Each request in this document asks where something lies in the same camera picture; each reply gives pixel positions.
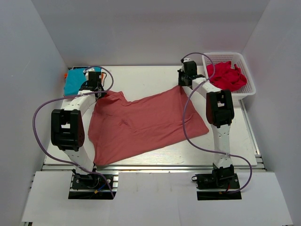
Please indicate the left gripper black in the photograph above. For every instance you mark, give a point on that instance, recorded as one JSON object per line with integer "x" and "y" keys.
{"x": 99, "y": 89}

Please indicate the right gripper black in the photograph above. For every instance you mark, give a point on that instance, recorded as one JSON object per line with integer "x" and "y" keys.
{"x": 181, "y": 80}

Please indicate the salmon pink t shirt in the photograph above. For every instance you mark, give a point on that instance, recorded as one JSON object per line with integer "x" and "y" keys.
{"x": 121, "y": 129}

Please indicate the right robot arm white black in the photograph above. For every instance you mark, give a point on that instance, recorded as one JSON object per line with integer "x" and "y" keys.
{"x": 219, "y": 109}

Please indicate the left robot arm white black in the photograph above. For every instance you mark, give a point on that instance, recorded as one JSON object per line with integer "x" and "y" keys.
{"x": 67, "y": 130}

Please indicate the folded teal t shirt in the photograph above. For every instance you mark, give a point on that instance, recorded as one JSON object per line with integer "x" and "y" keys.
{"x": 75, "y": 78}

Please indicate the red t shirt in basket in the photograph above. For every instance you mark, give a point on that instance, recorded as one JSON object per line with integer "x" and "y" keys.
{"x": 226, "y": 77}

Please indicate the white plastic basket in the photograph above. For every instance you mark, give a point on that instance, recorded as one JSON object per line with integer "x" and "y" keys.
{"x": 238, "y": 60}

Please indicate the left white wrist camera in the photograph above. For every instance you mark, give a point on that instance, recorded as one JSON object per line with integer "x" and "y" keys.
{"x": 92, "y": 69}

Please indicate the aluminium front rail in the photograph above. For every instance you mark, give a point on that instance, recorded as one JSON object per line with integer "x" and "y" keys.
{"x": 131, "y": 168}

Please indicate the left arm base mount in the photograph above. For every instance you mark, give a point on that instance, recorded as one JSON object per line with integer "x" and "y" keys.
{"x": 92, "y": 187}

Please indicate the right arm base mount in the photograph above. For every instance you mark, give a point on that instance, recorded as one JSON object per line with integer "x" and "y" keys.
{"x": 221, "y": 184}

